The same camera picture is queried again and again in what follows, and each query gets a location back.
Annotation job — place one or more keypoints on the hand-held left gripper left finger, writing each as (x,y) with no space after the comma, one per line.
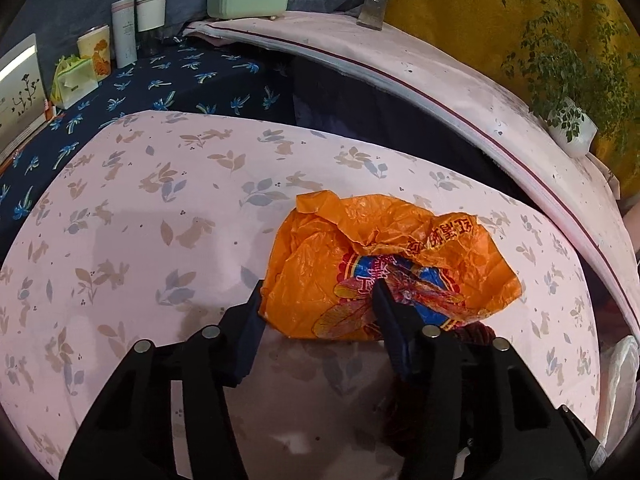
(250,345)

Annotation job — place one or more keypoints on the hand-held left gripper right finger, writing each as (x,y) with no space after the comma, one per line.
(395,340)

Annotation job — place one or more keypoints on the orange printed plastic bag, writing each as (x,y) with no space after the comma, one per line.
(325,260)

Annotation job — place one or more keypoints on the white bin with plastic liner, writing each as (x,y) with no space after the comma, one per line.
(620,375)

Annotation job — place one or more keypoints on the pink rabbit print tablecloth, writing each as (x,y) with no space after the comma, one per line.
(150,210)

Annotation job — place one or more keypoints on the dark purple cloth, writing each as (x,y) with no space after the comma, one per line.
(375,120)

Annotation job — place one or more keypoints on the navy floral cloth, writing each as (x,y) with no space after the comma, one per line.
(175,85)

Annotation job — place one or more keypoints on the pink sheet with red stripe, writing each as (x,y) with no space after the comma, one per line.
(425,70)

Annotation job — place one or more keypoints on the green plant in white pot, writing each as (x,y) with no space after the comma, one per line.
(575,132)

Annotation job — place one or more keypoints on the green tissue packet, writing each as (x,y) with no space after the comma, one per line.
(75,82)

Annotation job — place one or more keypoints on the yellow floral cup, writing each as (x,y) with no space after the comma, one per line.
(95,50)

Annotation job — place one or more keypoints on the white tube bottle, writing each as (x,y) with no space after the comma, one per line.
(125,35)

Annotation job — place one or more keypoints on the yellow backdrop cloth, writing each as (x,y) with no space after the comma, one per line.
(450,10)

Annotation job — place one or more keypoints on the white framed picture card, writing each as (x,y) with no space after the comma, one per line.
(20,95)

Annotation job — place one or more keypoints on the white cylindrical jar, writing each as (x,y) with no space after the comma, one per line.
(151,10)

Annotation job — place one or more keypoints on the blue backdrop cloth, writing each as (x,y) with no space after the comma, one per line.
(75,0)

